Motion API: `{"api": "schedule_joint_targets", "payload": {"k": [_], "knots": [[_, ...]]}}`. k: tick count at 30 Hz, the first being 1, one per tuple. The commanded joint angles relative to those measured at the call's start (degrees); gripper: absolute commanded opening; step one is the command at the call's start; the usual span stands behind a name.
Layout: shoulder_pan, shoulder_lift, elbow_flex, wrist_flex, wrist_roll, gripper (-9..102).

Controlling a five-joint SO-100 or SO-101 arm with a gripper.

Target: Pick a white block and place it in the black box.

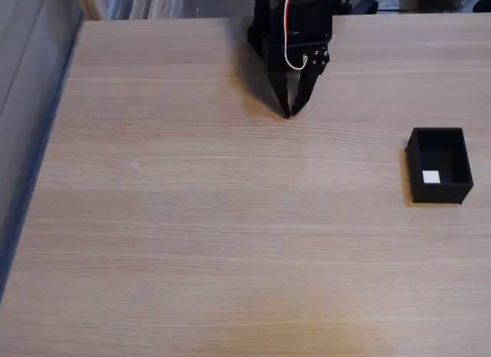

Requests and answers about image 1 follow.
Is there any light wooden frame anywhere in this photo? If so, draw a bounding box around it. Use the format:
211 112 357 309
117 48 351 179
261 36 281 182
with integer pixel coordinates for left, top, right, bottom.
73 0 104 22

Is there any white block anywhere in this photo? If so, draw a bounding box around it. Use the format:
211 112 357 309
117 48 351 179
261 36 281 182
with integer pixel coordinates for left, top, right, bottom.
421 170 443 186

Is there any black device behind table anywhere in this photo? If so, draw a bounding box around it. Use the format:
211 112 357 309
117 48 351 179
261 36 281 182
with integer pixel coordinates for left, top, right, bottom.
351 0 380 15

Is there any black open box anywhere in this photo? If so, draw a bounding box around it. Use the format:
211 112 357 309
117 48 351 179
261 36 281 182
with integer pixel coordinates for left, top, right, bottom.
405 127 476 205

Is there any white red gripper servo cable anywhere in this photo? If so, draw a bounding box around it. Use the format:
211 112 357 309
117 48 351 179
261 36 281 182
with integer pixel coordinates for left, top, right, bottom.
283 0 312 71

